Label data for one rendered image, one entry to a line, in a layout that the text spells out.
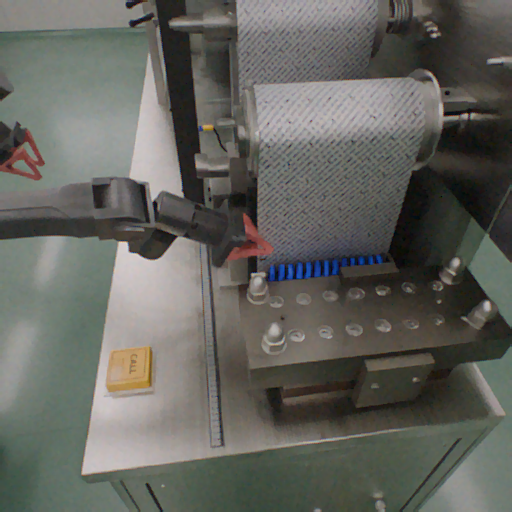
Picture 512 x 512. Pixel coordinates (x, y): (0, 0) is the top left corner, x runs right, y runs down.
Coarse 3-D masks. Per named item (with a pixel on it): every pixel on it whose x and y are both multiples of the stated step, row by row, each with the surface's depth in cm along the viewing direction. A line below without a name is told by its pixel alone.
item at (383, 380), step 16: (368, 368) 58; (384, 368) 58; (400, 368) 58; (416, 368) 59; (368, 384) 60; (384, 384) 61; (400, 384) 61; (416, 384) 62; (368, 400) 64; (384, 400) 64; (400, 400) 65
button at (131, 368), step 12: (132, 348) 71; (144, 348) 71; (120, 360) 70; (132, 360) 70; (144, 360) 70; (108, 372) 68; (120, 372) 68; (132, 372) 68; (144, 372) 68; (108, 384) 66; (120, 384) 67; (132, 384) 67; (144, 384) 68
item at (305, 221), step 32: (288, 192) 61; (320, 192) 62; (352, 192) 63; (384, 192) 64; (288, 224) 66; (320, 224) 66; (352, 224) 67; (384, 224) 68; (288, 256) 70; (320, 256) 71; (352, 256) 73; (384, 256) 74
